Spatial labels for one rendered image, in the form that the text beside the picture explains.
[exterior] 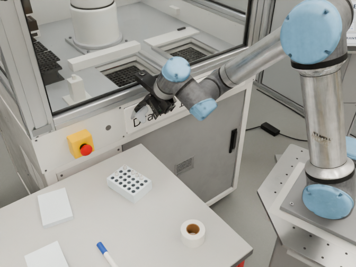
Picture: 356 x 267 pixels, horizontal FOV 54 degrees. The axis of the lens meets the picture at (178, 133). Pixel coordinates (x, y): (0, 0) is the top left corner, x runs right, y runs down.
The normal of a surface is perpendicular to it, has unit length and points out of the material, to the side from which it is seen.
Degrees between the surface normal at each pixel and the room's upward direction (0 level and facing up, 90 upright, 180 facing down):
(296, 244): 0
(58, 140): 90
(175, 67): 36
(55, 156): 90
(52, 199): 0
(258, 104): 0
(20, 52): 90
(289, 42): 80
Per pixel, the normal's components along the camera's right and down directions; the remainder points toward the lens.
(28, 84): 0.61, 0.49
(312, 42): -0.58, 0.36
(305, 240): 0.00, -0.79
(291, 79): -0.82, 0.36
